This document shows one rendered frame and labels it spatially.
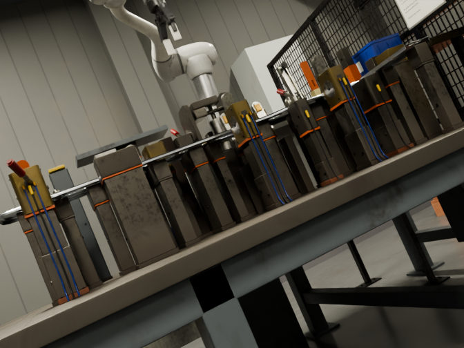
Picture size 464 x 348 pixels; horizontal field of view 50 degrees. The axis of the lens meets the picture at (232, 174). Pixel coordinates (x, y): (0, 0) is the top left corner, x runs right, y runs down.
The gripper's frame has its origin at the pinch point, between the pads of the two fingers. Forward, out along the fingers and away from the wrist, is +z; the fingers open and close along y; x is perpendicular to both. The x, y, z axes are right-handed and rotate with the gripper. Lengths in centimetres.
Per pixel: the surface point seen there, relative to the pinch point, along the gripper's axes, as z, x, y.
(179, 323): 87, -54, 92
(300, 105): 49, 15, 45
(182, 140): 39.8, -15.7, 9.5
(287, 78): 30.6, 35.7, 9.6
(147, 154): 41, -31, 13
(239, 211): 72, -12, 27
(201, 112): 32.4, -4.3, 9.5
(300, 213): 78, -25, 94
